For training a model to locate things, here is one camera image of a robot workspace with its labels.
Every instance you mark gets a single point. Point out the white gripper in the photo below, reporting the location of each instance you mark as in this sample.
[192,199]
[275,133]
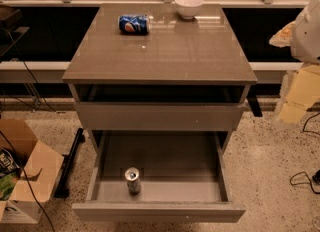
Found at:
[307,34]

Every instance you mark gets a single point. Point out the silver redbull can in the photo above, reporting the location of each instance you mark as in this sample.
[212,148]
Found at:
[132,177]

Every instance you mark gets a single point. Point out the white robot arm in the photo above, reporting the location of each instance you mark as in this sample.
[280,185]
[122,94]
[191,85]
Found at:
[302,36]

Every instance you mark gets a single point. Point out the grey drawer cabinet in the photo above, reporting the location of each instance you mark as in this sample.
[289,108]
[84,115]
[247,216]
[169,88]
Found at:
[178,62]

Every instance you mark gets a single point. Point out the open middle drawer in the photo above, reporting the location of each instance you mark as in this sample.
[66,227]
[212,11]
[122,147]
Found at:
[182,176]

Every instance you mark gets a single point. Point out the blue pepsi can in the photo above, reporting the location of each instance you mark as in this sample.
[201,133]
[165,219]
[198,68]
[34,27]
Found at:
[134,23]

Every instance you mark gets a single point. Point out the closed upper drawer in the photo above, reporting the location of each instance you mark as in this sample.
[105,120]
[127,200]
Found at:
[162,117]

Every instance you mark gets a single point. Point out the black table leg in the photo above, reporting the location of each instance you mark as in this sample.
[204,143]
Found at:
[253,102]

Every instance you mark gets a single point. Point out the white bowl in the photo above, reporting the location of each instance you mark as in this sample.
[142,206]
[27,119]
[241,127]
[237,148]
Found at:
[187,9]

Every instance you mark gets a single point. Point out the black floor bar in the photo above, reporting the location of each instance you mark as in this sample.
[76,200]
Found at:
[62,190]

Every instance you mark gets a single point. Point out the brown cardboard box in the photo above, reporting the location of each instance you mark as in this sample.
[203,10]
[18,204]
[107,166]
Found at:
[40,168]

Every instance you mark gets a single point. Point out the dark snack bag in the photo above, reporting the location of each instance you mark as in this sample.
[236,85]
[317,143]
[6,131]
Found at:
[8,163]

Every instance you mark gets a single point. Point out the green snack bag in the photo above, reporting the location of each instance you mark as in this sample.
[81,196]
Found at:
[7,184]

